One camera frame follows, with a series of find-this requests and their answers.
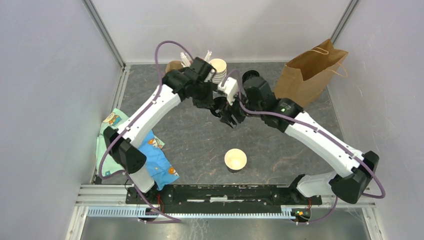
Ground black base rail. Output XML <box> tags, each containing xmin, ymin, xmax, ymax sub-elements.
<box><xmin>144</xmin><ymin>184</ymin><xmax>323</xmax><ymax>215</ymax></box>

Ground brown cardboard cup carriers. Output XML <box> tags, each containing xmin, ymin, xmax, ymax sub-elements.
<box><xmin>165</xmin><ymin>60</ymin><xmax>184</xmax><ymax>74</ymax></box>

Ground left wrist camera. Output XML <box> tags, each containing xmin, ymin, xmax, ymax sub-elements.
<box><xmin>189</xmin><ymin>57</ymin><xmax>217</xmax><ymax>82</ymax></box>

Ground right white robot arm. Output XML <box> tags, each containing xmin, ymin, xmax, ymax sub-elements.
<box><xmin>217</xmin><ymin>76</ymin><xmax>379</xmax><ymax>204</ymax></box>

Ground blue patterned cloth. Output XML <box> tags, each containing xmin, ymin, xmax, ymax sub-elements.
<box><xmin>138</xmin><ymin>130</ymin><xmax>180</xmax><ymax>191</ymax></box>

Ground stack of black lids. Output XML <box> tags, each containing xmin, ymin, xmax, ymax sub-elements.
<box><xmin>242</xmin><ymin>69</ymin><xmax>260</xmax><ymax>83</ymax></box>

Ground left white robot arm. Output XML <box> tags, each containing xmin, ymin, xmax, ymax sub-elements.
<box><xmin>98</xmin><ymin>65</ymin><xmax>239</xmax><ymax>204</ymax></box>

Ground black paper coffee cup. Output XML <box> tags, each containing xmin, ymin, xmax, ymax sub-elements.
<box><xmin>224</xmin><ymin>148</ymin><xmax>248</xmax><ymax>173</ymax></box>

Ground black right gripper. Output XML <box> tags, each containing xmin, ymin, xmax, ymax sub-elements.
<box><xmin>218</xmin><ymin>87</ymin><xmax>264</xmax><ymax>129</ymax></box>

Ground brown paper takeout bag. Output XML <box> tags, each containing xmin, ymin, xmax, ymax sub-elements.
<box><xmin>273</xmin><ymin>39</ymin><xmax>349</xmax><ymax>108</ymax></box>

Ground green patterned cloth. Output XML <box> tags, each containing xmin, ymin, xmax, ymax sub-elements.
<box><xmin>95</xmin><ymin>108</ymin><xmax>166</xmax><ymax>178</ymax></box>

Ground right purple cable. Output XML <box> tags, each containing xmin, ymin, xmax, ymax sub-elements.
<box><xmin>221</xmin><ymin>68</ymin><xmax>387</xmax><ymax>226</ymax></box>

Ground stack of paper cups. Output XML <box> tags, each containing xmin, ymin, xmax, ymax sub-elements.
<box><xmin>209</xmin><ymin>58</ymin><xmax>227</xmax><ymax>84</ymax></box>

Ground wooden stirrers in wrappers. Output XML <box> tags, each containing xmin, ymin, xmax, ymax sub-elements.
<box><xmin>180</xmin><ymin>50</ymin><xmax>213</xmax><ymax>67</ymax></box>

